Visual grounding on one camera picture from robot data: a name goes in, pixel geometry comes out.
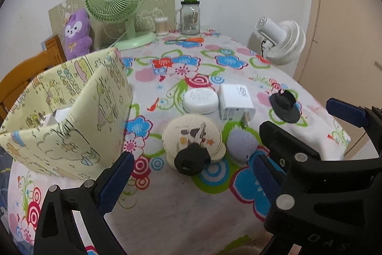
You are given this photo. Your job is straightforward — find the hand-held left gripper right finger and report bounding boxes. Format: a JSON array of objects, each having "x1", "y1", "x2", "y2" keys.
[{"x1": 253, "y1": 154, "x2": 287, "y2": 211}]

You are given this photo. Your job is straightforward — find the floral tablecloth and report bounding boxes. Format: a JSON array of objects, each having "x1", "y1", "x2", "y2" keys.
[{"x1": 7, "y1": 29, "x2": 351, "y2": 255}]

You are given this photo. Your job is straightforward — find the beige door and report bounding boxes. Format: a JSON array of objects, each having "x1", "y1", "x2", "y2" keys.
[{"x1": 292, "y1": 0, "x2": 382, "y2": 155}]

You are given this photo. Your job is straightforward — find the white clip fan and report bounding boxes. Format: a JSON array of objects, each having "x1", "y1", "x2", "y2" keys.
[{"x1": 255, "y1": 16, "x2": 307, "y2": 66}]

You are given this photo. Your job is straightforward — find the clear cotton swab container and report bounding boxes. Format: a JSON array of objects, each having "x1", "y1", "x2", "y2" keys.
[{"x1": 154, "y1": 16, "x2": 170, "y2": 36}]

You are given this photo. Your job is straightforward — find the glass jar with green lid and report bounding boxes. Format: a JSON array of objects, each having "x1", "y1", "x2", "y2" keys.
[{"x1": 175, "y1": 0, "x2": 201, "y2": 36}]

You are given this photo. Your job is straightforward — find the white earbud case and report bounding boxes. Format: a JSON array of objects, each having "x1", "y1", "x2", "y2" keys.
[{"x1": 182, "y1": 88, "x2": 218, "y2": 115}]

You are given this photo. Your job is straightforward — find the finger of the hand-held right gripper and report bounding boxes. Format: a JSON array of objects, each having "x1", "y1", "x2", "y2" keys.
[
  {"x1": 326, "y1": 98, "x2": 382, "y2": 152},
  {"x1": 259, "y1": 121, "x2": 322, "y2": 175}
]

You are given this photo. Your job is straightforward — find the black round suction mount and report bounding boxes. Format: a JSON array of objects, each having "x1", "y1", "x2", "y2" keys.
[{"x1": 268, "y1": 89, "x2": 302, "y2": 124}]

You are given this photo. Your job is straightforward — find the white charger adapter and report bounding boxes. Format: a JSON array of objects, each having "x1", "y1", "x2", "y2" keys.
[{"x1": 218, "y1": 84, "x2": 256, "y2": 128}]

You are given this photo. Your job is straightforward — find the round beige printed case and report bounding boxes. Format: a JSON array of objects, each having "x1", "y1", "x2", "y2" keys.
[{"x1": 162, "y1": 114, "x2": 228, "y2": 169}]

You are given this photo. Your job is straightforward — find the wooden chair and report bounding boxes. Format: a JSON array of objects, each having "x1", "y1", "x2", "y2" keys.
[{"x1": 0, "y1": 35, "x2": 67, "y2": 121}]

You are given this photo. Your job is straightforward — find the purple plush toy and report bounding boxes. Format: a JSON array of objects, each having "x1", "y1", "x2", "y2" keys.
[{"x1": 62, "y1": 9, "x2": 94, "y2": 61}]

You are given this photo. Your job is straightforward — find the key with black head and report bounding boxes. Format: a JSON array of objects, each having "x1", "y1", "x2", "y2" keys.
[{"x1": 174, "y1": 122, "x2": 211, "y2": 175}]

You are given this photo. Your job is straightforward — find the lavender round sponge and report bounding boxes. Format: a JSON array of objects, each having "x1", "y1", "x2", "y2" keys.
[{"x1": 226, "y1": 128, "x2": 259, "y2": 165}]

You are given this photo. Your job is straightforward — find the white fan power cable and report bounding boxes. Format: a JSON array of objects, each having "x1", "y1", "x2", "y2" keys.
[{"x1": 106, "y1": 29, "x2": 129, "y2": 49}]

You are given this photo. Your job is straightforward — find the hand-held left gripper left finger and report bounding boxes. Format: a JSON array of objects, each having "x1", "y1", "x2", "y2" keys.
[{"x1": 33, "y1": 151, "x2": 135, "y2": 255}]

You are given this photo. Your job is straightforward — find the yellow printed fabric storage box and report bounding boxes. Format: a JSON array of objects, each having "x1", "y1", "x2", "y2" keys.
[{"x1": 0, "y1": 47, "x2": 133, "y2": 184}]

